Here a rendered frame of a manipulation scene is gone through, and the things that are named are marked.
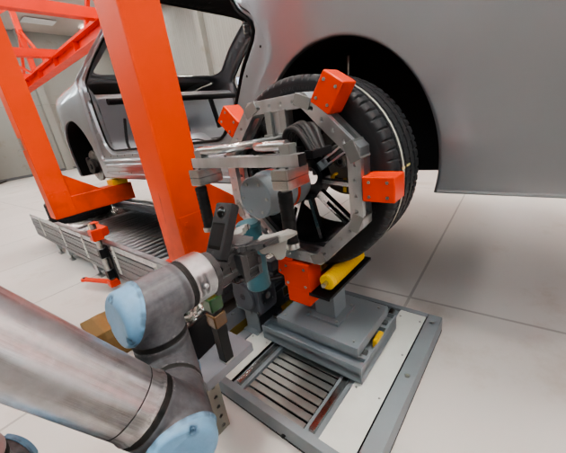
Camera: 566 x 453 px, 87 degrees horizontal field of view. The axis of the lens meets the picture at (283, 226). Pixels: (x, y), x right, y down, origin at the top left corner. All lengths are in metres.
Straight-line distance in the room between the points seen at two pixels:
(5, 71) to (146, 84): 1.97
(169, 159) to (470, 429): 1.43
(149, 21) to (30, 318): 1.11
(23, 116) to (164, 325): 2.70
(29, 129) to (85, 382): 2.78
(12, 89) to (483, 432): 3.36
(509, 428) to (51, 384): 1.31
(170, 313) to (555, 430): 1.28
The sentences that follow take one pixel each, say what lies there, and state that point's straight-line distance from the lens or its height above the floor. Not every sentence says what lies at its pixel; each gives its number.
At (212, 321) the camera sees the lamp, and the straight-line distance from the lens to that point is 0.83.
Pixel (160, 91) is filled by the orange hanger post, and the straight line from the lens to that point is 1.27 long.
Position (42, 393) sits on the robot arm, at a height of 0.85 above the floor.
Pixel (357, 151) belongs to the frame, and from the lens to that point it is 0.83.
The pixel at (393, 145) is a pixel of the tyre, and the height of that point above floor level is 0.95.
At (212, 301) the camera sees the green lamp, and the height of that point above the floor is 0.66.
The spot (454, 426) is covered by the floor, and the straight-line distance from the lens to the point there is 1.36.
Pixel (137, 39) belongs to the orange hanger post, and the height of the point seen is 1.37.
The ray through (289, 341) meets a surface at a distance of 1.40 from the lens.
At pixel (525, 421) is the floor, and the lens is 1.45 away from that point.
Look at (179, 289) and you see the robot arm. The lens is 0.52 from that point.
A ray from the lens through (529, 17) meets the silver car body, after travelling 1.11.
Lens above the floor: 1.06
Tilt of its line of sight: 20 degrees down
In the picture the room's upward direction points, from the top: 8 degrees counter-clockwise
